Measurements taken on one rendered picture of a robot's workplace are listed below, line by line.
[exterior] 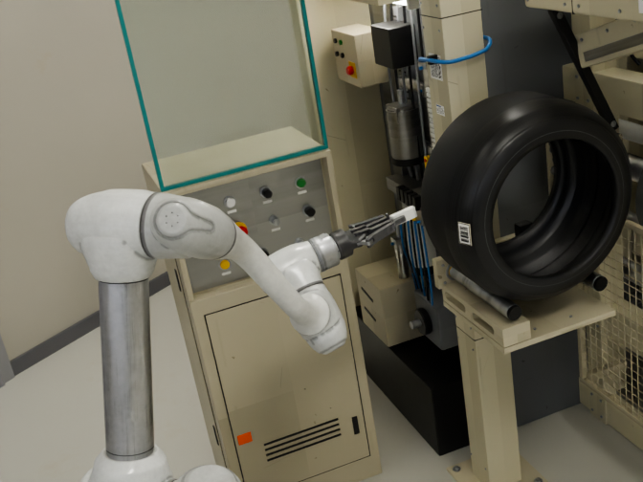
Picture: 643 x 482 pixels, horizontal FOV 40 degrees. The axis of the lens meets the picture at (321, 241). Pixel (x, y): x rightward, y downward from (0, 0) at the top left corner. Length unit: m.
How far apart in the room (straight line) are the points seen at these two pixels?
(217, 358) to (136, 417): 1.09
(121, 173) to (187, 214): 3.34
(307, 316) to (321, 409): 1.12
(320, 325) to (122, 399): 0.53
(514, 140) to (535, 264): 0.54
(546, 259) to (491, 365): 0.47
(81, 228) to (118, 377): 0.31
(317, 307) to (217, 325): 0.83
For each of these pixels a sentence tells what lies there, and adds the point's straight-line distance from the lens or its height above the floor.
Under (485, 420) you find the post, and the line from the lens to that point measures 3.08.
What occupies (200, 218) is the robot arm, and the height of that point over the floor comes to 1.52.
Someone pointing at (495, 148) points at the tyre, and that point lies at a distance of 2.28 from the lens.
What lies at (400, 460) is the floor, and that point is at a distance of 3.45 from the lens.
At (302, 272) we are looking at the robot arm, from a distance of 2.18.
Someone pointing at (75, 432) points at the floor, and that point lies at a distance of 4.11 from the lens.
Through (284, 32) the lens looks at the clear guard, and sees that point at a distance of 2.73.
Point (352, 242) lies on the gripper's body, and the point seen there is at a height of 1.21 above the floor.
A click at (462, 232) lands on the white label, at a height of 1.17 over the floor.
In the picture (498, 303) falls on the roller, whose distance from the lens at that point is 2.49.
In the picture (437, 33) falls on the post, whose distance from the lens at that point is 2.59.
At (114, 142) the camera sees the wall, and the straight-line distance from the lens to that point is 4.94.
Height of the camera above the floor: 2.08
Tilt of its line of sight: 22 degrees down
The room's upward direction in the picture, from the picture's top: 10 degrees counter-clockwise
